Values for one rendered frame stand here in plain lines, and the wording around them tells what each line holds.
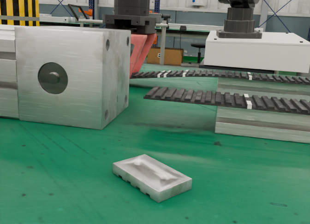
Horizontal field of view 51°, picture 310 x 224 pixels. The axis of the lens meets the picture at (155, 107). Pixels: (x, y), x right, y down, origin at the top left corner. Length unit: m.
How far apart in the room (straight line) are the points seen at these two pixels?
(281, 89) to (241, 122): 0.20
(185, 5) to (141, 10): 7.56
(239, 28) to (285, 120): 0.64
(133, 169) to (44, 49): 0.16
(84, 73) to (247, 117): 0.17
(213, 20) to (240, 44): 7.12
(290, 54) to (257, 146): 0.61
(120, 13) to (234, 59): 0.45
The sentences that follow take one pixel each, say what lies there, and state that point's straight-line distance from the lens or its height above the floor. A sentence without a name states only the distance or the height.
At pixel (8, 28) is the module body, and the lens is 0.58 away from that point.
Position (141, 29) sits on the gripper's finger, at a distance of 0.52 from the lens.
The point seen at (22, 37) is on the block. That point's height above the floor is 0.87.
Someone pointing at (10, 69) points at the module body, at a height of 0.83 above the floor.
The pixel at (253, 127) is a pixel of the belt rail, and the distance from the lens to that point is 0.34.
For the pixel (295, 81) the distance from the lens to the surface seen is 0.53.
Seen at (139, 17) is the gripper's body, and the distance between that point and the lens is 0.49.
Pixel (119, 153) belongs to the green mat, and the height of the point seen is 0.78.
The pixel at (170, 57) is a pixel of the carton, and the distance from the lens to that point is 5.33.
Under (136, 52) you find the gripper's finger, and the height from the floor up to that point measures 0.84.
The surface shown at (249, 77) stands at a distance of 0.51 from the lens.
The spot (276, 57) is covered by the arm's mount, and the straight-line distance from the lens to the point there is 0.91.
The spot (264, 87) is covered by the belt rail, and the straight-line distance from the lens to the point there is 0.52.
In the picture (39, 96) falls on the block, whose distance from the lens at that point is 0.35.
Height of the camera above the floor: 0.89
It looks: 15 degrees down
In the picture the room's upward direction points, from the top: 3 degrees clockwise
